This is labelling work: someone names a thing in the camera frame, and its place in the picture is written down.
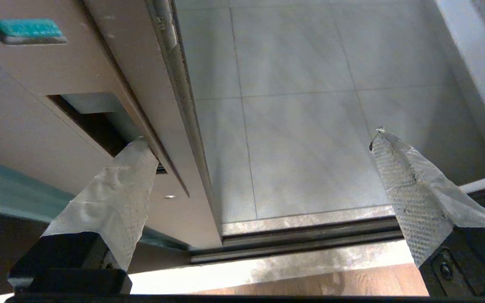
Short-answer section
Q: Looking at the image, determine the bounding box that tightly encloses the metal door floor track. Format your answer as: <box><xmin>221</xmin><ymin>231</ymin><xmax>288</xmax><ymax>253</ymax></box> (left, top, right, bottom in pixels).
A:
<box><xmin>189</xmin><ymin>205</ymin><xmax>420</xmax><ymax>265</ymax></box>

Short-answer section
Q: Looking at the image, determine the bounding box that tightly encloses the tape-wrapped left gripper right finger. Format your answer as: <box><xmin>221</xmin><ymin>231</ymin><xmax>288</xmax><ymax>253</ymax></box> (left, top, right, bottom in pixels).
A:
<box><xmin>369</xmin><ymin>127</ymin><xmax>485</xmax><ymax>297</ymax></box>

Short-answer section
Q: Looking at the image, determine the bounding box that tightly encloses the fixed brown door frame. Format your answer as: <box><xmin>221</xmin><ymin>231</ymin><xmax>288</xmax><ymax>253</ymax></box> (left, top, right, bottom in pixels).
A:
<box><xmin>0</xmin><ymin>154</ymin><xmax>192</xmax><ymax>297</ymax></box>

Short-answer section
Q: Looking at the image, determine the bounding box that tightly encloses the brown framed sliding glass door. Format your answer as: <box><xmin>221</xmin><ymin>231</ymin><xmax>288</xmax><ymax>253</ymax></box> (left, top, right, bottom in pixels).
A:
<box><xmin>0</xmin><ymin>0</ymin><xmax>223</xmax><ymax>250</ymax></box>

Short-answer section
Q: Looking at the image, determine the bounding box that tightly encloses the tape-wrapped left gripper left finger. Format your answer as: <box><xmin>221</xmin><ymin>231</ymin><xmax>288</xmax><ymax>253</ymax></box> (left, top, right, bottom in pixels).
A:
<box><xmin>8</xmin><ymin>138</ymin><xmax>160</xmax><ymax>295</ymax></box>

